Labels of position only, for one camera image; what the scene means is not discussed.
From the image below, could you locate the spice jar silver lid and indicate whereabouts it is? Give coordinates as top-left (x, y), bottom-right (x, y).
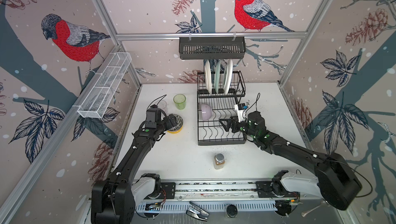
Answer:
top-left (214, 154), bottom-right (225, 170)

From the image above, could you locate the black hanging wall basket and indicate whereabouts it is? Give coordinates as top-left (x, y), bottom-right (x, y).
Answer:
top-left (179, 36), bottom-right (246, 60)

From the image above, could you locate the white plate blue rim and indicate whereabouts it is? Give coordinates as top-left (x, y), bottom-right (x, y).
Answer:
top-left (223, 59), bottom-right (233, 95)

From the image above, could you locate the black stapler centre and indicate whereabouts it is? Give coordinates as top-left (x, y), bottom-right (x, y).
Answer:
top-left (186, 201), bottom-right (210, 222)

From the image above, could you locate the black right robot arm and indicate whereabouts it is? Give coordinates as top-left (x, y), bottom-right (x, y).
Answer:
top-left (219, 111), bottom-right (363, 211)

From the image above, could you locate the black two-tier dish rack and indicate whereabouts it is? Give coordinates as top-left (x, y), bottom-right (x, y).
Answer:
top-left (197, 71), bottom-right (246, 146)

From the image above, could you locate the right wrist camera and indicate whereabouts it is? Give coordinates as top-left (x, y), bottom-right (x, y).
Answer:
top-left (234, 103), bottom-right (248, 122)

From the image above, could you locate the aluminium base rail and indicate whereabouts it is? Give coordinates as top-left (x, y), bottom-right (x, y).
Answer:
top-left (89, 179), bottom-right (344, 201)

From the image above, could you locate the pale green plate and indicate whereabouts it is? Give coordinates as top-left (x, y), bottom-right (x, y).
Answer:
top-left (214, 60), bottom-right (221, 94)

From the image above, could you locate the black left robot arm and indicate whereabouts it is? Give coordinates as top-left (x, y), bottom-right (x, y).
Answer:
top-left (91, 105), bottom-right (177, 224)

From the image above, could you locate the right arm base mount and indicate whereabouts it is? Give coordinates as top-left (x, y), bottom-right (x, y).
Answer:
top-left (254, 181), bottom-right (300, 198)

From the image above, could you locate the round black cap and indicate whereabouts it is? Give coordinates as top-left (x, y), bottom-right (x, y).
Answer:
top-left (226, 204), bottom-right (238, 218)

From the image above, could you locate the clear glass tumbler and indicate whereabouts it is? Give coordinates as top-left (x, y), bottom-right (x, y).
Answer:
top-left (157, 100), bottom-right (168, 113)

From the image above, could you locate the yellow bowl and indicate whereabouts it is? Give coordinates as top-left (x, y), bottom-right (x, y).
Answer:
top-left (167, 126), bottom-right (183, 134)

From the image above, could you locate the green glass tumbler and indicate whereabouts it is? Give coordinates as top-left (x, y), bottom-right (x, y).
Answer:
top-left (173, 94), bottom-right (186, 110)

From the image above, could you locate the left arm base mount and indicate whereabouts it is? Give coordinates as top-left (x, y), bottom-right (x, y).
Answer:
top-left (145, 182), bottom-right (176, 200)

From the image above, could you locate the metal spoon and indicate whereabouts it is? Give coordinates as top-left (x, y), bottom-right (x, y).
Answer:
top-left (301, 200), bottom-right (329, 217)

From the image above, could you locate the lilac bowl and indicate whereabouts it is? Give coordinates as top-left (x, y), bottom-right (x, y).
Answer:
top-left (200, 103), bottom-right (212, 121)

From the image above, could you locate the white wire mesh shelf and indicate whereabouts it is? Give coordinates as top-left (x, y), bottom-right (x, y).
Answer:
top-left (77, 52), bottom-right (132, 118)

